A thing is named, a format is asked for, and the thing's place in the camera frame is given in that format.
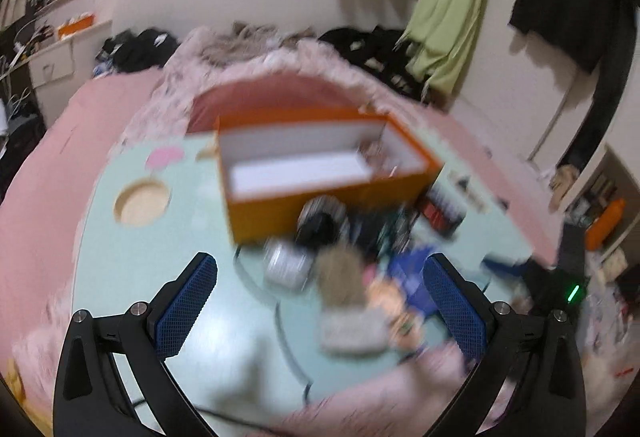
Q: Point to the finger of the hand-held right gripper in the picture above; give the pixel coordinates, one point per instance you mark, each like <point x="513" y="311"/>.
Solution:
<point x="505" y="267"/>

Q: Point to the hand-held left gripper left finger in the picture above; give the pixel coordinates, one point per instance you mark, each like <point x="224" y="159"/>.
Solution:
<point x="190" y="302"/>

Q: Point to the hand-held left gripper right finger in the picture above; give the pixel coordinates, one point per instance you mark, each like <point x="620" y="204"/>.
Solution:
<point x="455" y="307"/>

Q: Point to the shiny silver metal cone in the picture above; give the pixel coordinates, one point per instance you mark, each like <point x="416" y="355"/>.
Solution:
<point x="286" y="264"/>

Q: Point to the brown furry pompom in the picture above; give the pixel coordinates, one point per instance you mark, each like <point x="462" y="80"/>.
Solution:
<point x="342" y="277"/>

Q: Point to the orange cardboard box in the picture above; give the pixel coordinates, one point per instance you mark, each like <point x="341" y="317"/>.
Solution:
<point x="280" y="212"/>

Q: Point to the mint green desktop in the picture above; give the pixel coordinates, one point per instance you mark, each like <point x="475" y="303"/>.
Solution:
<point x="200" y="242"/>

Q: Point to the blue printed book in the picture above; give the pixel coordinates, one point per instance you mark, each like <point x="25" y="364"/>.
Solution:
<point x="412" y="282"/>

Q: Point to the orange bottle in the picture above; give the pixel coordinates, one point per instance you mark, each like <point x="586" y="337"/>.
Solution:
<point x="605" y="222"/>

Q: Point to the tan plush toy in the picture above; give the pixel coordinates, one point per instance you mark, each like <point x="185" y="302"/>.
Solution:
<point x="565" y="187"/>

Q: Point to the grey fuzzy pouch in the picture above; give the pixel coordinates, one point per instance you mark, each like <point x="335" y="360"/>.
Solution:
<point x="352" y="329"/>

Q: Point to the white shelf unit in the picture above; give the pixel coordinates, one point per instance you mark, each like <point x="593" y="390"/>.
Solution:
<point x="612" y="177"/>

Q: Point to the black round object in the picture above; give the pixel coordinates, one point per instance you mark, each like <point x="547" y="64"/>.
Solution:
<point x="322" y="222"/>

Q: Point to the dark red pillow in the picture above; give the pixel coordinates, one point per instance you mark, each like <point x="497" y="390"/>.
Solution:
<point x="235" y="102"/>

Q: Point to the large black clothes pile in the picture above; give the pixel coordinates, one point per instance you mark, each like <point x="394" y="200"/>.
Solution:
<point x="370" y="49"/>

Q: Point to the small black clothes pile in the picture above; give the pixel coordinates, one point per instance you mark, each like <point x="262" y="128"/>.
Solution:
<point x="140" y="49"/>

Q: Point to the light green hanging garment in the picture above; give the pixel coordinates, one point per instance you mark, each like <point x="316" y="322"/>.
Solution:
<point x="450" y="7"/>

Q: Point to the black hanging garment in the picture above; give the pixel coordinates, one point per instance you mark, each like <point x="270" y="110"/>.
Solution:
<point x="575" y="7"/>

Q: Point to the white drawer cabinet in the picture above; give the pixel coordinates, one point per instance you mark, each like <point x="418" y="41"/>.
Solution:
<point x="55" y="67"/>

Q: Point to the tan furry cloth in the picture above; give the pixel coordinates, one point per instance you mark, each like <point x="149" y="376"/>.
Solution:
<point x="247" y="37"/>

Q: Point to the fluffy pink floral blanket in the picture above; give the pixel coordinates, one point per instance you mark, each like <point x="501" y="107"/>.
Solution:
<point x="320" y="59"/>

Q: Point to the small orange box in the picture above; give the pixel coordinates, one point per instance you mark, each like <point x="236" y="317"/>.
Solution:
<point x="75" y="27"/>

